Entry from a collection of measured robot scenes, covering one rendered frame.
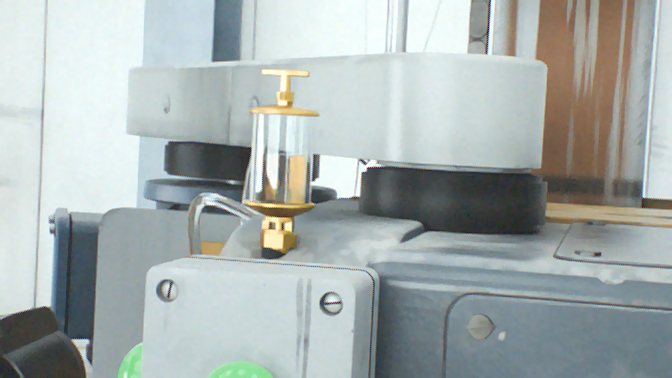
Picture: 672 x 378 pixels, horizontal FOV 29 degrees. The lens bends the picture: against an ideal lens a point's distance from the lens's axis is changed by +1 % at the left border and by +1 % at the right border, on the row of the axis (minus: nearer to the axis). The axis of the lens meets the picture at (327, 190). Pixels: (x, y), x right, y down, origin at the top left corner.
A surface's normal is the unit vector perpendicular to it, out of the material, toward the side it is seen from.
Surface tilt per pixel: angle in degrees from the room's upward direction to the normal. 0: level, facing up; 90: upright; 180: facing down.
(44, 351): 38
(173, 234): 90
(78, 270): 90
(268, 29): 90
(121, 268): 90
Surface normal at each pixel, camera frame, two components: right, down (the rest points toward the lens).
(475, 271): -0.15, -0.52
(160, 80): -0.90, -0.02
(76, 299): 0.23, 0.07
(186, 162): -0.64, 0.00
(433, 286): -0.21, -0.15
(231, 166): -0.06, 0.05
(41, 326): 0.90, -0.22
